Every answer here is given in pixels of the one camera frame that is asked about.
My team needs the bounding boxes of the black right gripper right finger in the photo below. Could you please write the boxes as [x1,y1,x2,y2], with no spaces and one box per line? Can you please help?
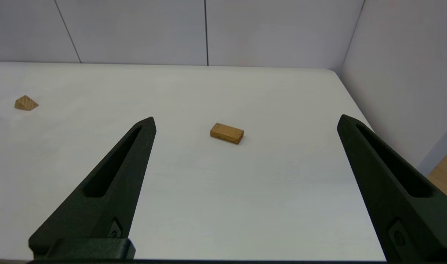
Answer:
[337,114,447,264]

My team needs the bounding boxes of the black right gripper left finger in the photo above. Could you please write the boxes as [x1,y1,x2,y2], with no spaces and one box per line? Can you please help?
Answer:
[29,117,157,254]

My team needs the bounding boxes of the rectangular wooden building block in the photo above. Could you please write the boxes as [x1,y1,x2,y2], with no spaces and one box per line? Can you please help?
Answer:
[210,122,245,145]

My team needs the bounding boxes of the triangular wooden building block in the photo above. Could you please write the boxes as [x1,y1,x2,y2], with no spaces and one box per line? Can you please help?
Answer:
[14,95,39,111]

